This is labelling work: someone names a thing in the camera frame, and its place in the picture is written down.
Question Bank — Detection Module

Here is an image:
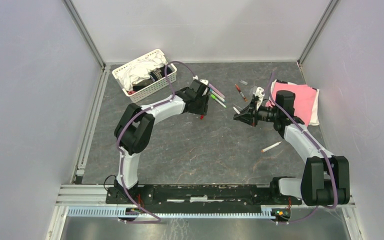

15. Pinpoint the white cloth in basket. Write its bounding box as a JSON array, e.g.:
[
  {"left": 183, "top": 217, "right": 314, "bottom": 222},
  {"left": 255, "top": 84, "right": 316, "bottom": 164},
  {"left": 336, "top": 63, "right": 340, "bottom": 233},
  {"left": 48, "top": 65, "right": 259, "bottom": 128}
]
[{"left": 116, "top": 53, "right": 168, "bottom": 92}]

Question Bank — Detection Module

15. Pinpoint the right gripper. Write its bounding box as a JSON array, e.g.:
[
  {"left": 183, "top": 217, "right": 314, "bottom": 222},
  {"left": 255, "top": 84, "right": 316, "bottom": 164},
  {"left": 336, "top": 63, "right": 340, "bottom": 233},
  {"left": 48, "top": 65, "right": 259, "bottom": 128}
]
[{"left": 233, "top": 98, "right": 280, "bottom": 127}]

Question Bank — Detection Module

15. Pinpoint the white cloth under pink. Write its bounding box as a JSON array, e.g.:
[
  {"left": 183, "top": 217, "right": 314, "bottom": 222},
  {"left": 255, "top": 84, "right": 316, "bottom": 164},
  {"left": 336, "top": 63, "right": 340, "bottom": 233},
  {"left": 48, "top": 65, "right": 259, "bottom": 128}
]
[{"left": 267, "top": 79, "right": 321, "bottom": 127}]

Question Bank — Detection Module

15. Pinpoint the teal white marker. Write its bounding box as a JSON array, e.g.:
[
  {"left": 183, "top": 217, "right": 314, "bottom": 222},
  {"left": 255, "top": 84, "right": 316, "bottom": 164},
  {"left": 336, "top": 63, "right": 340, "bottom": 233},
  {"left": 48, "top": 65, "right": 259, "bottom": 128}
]
[{"left": 210, "top": 89, "right": 226, "bottom": 103}]

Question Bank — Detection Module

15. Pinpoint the brown pen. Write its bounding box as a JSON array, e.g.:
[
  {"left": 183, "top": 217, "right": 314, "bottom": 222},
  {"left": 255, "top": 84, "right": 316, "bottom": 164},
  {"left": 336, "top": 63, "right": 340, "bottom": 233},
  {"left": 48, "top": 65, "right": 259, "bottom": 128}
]
[{"left": 235, "top": 84, "right": 248, "bottom": 102}]

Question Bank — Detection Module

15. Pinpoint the purple pen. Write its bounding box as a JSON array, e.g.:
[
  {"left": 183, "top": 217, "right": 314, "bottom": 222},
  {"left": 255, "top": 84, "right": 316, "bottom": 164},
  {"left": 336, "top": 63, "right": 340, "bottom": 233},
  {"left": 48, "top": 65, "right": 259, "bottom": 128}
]
[{"left": 208, "top": 83, "right": 226, "bottom": 99}]

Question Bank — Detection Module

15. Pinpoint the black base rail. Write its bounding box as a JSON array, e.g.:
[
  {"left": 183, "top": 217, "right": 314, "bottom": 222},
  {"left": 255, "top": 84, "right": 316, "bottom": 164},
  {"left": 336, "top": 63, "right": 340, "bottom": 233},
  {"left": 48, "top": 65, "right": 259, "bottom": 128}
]
[{"left": 105, "top": 184, "right": 302, "bottom": 214}]

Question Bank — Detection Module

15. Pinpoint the dark cloth in basket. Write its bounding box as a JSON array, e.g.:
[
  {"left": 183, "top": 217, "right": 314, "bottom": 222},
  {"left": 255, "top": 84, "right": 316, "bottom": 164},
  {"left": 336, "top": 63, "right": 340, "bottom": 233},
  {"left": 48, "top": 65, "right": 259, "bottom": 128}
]
[{"left": 149, "top": 65, "right": 173, "bottom": 82}]

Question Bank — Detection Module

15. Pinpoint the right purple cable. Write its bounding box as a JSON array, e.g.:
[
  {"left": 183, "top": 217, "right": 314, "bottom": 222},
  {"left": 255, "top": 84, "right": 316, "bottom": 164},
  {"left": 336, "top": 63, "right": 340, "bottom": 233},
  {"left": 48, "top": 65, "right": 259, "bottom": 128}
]
[{"left": 266, "top": 69, "right": 339, "bottom": 224}]

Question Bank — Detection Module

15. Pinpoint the red white marker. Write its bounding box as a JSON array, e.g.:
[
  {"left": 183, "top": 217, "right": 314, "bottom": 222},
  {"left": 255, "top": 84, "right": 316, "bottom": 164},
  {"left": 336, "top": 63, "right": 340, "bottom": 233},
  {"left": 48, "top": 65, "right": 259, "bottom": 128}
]
[{"left": 233, "top": 107, "right": 240, "bottom": 115}]

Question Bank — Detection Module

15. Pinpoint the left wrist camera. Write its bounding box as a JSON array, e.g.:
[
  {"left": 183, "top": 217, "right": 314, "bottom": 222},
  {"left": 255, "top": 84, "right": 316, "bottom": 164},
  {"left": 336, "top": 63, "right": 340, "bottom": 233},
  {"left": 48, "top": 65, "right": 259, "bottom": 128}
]
[{"left": 192, "top": 75, "right": 209, "bottom": 86}]

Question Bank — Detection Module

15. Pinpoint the white plastic basket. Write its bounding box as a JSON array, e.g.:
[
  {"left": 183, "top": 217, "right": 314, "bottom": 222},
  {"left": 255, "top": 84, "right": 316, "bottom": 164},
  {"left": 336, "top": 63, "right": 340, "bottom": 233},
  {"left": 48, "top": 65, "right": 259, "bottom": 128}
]
[{"left": 112, "top": 49, "right": 177, "bottom": 103}]

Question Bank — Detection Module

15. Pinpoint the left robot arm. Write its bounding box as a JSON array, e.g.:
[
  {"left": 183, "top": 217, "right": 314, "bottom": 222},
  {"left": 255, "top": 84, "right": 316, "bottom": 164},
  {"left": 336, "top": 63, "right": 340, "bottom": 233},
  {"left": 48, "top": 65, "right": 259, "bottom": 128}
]
[{"left": 114, "top": 79, "right": 210, "bottom": 204}]

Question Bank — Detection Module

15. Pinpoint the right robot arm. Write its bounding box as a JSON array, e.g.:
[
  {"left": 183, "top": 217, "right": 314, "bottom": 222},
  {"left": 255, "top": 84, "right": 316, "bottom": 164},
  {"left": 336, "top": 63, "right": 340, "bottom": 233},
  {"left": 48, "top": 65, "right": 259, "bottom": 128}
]
[{"left": 233, "top": 87, "right": 351, "bottom": 208}]

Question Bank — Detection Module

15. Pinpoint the white cable duct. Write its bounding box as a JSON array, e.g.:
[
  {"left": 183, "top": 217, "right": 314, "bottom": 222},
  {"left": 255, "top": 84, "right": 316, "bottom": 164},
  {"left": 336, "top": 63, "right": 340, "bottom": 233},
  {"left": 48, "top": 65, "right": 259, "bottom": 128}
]
[{"left": 67, "top": 206, "right": 275, "bottom": 220}]

